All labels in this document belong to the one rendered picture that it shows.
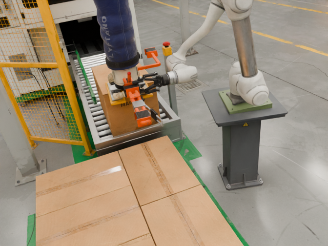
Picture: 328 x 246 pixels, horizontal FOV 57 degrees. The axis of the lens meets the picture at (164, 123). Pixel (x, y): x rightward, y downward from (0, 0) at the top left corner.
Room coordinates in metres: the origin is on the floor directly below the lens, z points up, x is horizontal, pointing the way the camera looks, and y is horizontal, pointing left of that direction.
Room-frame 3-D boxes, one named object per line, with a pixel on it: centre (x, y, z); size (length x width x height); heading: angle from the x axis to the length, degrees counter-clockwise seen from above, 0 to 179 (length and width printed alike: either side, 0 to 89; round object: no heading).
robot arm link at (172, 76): (1.82, -0.09, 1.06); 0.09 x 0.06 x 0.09; 16
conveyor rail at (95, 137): (2.99, 0.84, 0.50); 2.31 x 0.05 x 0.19; 16
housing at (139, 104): (1.52, 0.13, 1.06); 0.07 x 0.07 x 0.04; 11
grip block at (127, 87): (1.73, 0.17, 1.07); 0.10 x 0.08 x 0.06; 101
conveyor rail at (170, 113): (3.17, 0.21, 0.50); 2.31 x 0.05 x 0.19; 16
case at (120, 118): (2.30, 0.29, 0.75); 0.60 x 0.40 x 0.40; 15
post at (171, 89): (2.65, -0.12, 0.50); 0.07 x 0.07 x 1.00; 16
